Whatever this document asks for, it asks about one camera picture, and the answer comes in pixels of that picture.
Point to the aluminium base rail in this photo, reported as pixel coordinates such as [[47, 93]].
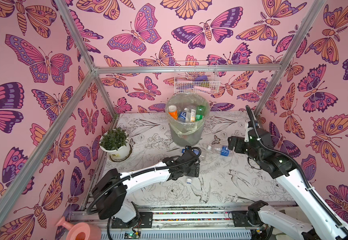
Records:
[[182, 223]]

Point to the white wire wall basket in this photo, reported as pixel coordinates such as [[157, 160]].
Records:
[[196, 79]]

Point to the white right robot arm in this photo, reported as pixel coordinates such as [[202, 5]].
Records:
[[324, 223]]

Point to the green plastic bottle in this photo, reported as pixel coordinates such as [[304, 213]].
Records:
[[200, 112]]

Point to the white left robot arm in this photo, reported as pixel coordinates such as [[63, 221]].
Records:
[[111, 192]]

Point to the small blue label bottle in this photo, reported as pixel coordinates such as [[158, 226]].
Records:
[[183, 116]]

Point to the potted green plant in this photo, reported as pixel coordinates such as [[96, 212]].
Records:
[[115, 143]]

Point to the yellow label small bottle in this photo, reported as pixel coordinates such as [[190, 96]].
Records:
[[192, 113]]

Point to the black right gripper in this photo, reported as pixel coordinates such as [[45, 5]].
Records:
[[234, 144]]

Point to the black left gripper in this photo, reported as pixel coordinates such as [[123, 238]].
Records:
[[195, 171]]

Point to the pink watering can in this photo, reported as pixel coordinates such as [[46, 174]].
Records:
[[80, 231]]

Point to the blue cap bottle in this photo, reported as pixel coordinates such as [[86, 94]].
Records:
[[189, 181]]

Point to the grey mesh waste bin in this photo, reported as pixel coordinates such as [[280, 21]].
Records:
[[186, 134]]

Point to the orange label bottle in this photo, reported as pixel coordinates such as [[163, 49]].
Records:
[[173, 111]]

